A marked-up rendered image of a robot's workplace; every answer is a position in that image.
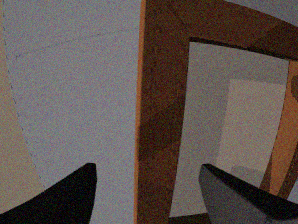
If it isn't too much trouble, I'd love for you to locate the grey wall panel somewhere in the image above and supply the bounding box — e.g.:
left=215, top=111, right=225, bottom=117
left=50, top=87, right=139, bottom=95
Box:
left=3, top=0, right=141, bottom=224

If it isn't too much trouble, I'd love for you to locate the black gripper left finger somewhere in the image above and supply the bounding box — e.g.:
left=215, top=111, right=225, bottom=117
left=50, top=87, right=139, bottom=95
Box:
left=0, top=163, right=97, bottom=224

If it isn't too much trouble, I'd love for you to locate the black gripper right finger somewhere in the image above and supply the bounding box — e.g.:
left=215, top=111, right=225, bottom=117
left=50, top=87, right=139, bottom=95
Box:
left=198, top=164, right=298, bottom=224

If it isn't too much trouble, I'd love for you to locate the brown wooden picture frame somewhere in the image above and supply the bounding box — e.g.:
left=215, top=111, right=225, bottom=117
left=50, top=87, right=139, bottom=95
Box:
left=133, top=0, right=298, bottom=224

